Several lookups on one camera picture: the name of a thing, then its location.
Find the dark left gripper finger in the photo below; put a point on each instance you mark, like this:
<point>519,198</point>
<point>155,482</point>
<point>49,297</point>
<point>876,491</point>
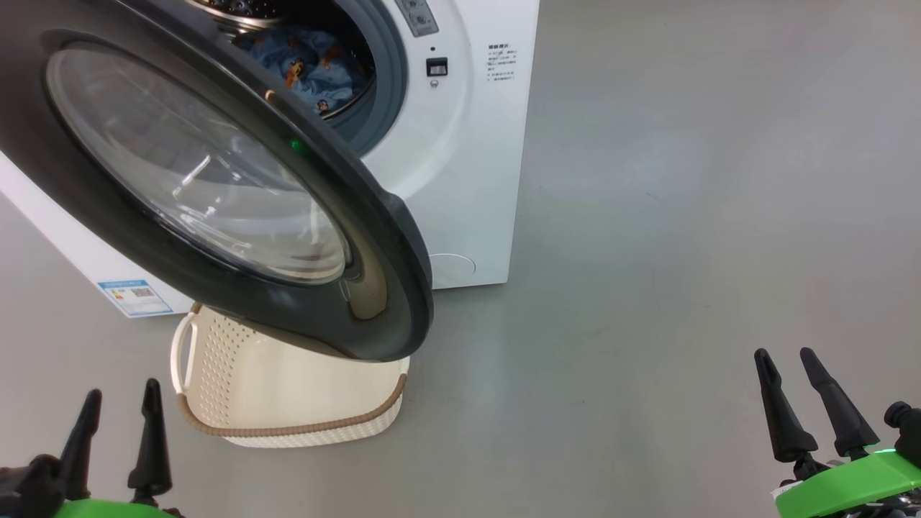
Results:
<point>151,453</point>
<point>80,453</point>

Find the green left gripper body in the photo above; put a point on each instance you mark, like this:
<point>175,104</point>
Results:
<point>36,496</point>

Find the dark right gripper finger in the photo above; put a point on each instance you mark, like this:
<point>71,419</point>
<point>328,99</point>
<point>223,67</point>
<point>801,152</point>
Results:
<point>790,432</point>
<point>849,424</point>

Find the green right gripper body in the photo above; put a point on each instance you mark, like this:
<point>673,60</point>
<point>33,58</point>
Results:
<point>856,485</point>

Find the dark round washer door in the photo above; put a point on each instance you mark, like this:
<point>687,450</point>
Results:
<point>180,165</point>

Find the blue bear print garment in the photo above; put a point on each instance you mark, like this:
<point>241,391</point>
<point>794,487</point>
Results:
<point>309,65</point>

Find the white front-load washing machine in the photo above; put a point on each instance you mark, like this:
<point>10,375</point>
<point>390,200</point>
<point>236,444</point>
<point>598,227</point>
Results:
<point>460,180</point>

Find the stainless steel washing machine drum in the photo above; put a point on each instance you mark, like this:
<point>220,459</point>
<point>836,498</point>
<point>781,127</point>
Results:
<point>245,8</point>

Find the cream perforated laundry basket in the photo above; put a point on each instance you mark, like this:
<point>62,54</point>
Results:
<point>288,388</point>

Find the blue energy label sticker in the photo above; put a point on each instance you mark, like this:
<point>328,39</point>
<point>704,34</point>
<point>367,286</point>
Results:
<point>137,298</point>

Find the round drain filter cover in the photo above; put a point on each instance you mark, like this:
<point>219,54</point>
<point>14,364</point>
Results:
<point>457,267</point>

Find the grey label plate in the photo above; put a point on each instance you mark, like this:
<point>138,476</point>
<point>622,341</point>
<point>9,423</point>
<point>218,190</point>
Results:
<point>417,16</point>

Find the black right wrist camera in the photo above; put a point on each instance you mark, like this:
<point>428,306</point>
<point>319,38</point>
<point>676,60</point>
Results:
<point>908,432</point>

